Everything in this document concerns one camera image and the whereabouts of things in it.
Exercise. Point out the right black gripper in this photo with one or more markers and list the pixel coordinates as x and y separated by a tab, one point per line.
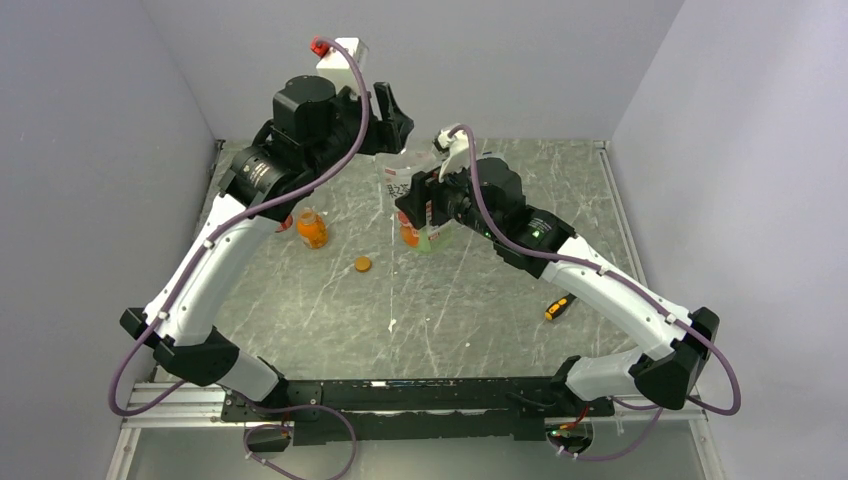
424	188

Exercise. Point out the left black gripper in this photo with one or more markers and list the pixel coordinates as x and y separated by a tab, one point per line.
390	133

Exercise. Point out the large clear tea bottle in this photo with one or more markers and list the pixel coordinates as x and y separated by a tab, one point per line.
395	172

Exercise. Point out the small red label bottle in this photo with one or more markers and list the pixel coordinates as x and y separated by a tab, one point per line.
286	225

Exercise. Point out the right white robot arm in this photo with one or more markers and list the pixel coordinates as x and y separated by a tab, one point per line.
668	357

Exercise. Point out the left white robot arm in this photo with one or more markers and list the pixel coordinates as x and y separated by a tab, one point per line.
315	125

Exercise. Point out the orange bottle cap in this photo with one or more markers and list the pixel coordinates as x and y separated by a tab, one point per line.
362	264

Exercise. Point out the clear plastic screw box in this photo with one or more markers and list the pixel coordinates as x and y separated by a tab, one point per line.
497	155

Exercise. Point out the orange juice bottle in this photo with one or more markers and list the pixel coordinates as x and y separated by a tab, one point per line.
312	229

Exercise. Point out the orange black screwdriver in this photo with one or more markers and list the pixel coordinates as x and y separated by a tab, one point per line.
557	308

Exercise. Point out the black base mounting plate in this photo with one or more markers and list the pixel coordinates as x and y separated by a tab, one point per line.
521	408

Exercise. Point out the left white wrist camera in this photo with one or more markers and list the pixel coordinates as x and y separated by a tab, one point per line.
333	66

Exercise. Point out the aluminium rail frame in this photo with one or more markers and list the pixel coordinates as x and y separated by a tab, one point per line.
203	407

